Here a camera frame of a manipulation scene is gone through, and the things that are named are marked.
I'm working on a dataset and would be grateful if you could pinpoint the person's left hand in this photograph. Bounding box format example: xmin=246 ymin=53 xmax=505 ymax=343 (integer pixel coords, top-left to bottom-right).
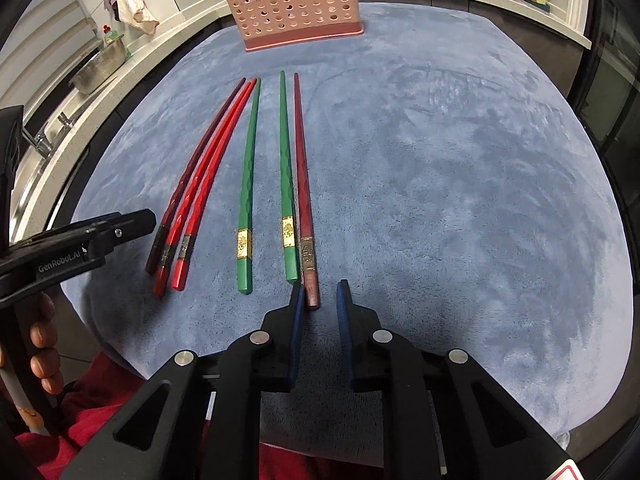
xmin=17 ymin=292 xmax=64 ymax=396

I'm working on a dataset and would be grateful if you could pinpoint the green chopstick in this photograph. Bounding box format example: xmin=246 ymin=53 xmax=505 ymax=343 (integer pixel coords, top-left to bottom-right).
xmin=236 ymin=78 xmax=262 ymax=295
xmin=279 ymin=70 xmax=299 ymax=284

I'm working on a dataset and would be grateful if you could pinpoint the brown red chopstick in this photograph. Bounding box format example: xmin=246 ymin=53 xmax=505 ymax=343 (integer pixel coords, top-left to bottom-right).
xmin=293 ymin=73 xmax=320 ymax=310

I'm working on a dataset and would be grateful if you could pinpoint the steel sink faucet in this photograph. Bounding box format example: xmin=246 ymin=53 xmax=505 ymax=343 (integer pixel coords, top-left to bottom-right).
xmin=22 ymin=112 xmax=74 ymax=159

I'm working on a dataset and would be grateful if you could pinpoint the green dish soap bottle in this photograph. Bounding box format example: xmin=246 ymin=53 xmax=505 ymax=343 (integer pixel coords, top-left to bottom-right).
xmin=103 ymin=25 xmax=131 ymax=61

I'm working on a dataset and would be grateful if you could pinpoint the steel pot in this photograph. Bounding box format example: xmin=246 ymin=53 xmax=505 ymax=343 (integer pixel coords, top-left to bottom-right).
xmin=70 ymin=35 xmax=128 ymax=96

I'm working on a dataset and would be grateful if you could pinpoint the white ceramic spoon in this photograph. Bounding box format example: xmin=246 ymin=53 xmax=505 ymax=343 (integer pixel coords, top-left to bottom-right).
xmin=1 ymin=359 xmax=49 ymax=436

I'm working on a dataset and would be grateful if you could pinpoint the bright red chopstick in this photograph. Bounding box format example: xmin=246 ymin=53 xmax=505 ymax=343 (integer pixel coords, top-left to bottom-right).
xmin=153 ymin=78 xmax=257 ymax=297

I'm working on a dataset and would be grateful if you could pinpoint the pink perforated utensil basket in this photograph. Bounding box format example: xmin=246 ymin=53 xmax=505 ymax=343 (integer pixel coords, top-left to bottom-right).
xmin=227 ymin=0 xmax=363 ymax=52

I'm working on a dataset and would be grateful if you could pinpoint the dark red chopstick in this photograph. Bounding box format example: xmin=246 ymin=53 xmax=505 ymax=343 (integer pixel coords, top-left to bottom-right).
xmin=144 ymin=77 xmax=248 ymax=276

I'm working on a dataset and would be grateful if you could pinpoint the white hanging towel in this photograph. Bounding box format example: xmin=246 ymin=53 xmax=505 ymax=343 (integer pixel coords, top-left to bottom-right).
xmin=116 ymin=0 xmax=160 ymax=36

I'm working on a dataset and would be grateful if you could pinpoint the red sleeve clothing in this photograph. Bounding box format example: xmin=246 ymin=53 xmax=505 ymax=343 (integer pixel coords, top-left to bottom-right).
xmin=14 ymin=349 xmax=331 ymax=480

